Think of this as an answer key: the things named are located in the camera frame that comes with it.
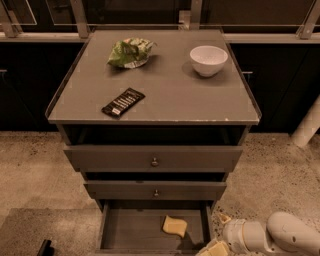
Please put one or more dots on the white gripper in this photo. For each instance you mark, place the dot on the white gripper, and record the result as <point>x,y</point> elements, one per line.
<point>233,231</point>

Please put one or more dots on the yellow sponge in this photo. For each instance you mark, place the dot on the yellow sponge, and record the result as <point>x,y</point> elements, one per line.
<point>174,226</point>

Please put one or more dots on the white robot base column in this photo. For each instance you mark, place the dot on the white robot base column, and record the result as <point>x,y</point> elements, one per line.
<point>308,126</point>

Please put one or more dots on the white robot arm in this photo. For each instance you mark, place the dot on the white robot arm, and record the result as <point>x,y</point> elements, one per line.
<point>282,234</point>

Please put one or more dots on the grey bottom drawer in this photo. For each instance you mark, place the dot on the grey bottom drawer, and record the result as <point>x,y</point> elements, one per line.
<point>135,228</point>

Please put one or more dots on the grey drawer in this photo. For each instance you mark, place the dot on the grey drawer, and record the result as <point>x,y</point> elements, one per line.
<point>155,190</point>
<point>135,228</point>
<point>147,158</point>

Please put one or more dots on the grey middle drawer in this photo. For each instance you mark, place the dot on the grey middle drawer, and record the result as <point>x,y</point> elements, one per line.
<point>155,190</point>

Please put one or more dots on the grey drawer cabinet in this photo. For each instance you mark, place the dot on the grey drawer cabinet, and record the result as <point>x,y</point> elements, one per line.
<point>180,107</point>

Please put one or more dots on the grey top drawer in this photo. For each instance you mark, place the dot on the grey top drawer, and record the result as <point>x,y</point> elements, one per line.
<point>147,158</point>

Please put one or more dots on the black snack bar wrapper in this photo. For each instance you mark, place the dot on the black snack bar wrapper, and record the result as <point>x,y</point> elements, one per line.
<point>121,104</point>

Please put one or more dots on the white ceramic bowl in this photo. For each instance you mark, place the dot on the white ceramic bowl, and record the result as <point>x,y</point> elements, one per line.
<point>208,60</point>

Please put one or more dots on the black object at floor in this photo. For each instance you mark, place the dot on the black object at floor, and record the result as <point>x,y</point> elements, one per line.
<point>46,249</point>

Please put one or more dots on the green chip bag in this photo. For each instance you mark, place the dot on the green chip bag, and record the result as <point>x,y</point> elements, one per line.
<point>130,53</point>

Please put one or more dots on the metal railing frame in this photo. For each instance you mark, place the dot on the metal railing frame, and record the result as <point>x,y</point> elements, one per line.
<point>248,30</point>

